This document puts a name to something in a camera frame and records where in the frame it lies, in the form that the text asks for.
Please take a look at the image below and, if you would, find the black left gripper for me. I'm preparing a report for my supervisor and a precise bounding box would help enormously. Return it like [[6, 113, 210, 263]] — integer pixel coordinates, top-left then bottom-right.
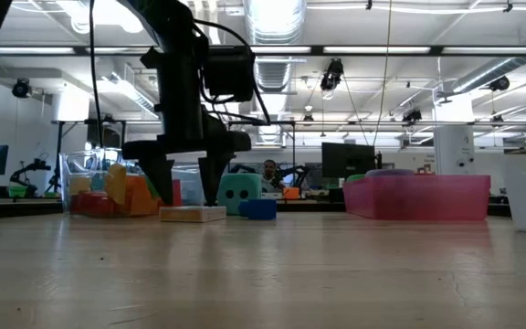
[[121, 122, 253, 207]]

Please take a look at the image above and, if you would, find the red two-stud toy brick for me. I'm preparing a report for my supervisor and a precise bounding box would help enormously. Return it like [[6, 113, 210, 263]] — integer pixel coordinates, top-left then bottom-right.
[[69, 191, 121, 218], [171, 178, 184, 207]]

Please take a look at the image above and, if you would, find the green two-stud toy brick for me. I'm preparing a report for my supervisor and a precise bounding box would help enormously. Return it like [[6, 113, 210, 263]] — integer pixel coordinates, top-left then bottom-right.
[[145, 176, 161, 199]]

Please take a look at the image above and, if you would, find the orange toy block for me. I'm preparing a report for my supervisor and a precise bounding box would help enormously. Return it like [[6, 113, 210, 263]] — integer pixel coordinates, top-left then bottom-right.
[[122, 174, 163, 217]]

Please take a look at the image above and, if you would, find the blue two-stud toy brick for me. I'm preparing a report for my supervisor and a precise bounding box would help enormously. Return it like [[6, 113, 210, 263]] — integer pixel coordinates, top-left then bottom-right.
[[237, 197, 279, 221]]

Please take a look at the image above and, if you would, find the purple foam die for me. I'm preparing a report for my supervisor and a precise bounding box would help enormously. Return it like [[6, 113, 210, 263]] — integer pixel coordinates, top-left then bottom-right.
[[364, 168, 416, 178]]

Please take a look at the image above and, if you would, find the clear plastic bin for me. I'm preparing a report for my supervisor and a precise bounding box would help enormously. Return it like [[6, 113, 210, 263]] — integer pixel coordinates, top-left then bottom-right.
[[59, 148, 207, 217]]

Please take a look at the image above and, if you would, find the teal foam die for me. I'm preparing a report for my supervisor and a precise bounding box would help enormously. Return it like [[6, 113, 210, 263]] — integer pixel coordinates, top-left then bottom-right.
[[216, 172, 264, 217]]

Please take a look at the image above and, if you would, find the person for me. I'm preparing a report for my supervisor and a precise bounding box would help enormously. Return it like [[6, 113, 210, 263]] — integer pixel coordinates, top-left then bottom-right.
[[261, 158, 287, 194]]

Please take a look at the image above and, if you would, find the black computer monitor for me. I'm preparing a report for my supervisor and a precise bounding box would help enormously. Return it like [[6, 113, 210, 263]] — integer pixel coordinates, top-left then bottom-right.
[[321, 142, 378, 181]]

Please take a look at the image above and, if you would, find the green crate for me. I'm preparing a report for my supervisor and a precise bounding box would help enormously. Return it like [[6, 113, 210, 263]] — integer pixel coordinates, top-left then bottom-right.
[[6, 184, 30, 199]]

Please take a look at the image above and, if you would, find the black spotlight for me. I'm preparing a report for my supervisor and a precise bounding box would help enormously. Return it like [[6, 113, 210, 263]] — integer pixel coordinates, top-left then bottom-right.
[[10, 77, 32, 100], [319, 58, 345, 92], [401, 107, 424, 125], [488, 74, 511, 93]]

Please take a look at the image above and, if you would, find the pink plastic bin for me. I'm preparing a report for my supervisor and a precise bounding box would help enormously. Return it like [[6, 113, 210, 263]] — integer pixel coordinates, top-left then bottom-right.
[[342, 174, 492, 223]]

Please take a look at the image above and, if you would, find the white column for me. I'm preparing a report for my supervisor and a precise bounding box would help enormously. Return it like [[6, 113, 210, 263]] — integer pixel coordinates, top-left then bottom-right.
[[433, 102, 477, 175]]

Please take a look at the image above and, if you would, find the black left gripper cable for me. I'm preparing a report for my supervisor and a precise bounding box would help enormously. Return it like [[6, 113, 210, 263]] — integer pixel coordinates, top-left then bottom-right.
[[192, 17, 273, 127]]

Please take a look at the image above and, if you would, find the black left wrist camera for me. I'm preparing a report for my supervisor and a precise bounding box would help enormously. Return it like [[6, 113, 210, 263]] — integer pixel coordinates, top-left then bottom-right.
[[202, 45, 257, 104]]

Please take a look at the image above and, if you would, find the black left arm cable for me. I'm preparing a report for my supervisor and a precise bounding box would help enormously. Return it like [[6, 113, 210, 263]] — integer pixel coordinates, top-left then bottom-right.
[[88, 0, 105, 148]]

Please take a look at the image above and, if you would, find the black station frame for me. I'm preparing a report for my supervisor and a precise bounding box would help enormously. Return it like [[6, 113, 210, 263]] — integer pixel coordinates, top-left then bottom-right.
[[51, 118, 526, 188]]

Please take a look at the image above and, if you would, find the silver ventilation duct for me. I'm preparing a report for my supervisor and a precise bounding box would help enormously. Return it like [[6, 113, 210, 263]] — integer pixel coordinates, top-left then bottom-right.
[[243, 0, 309, 93]]

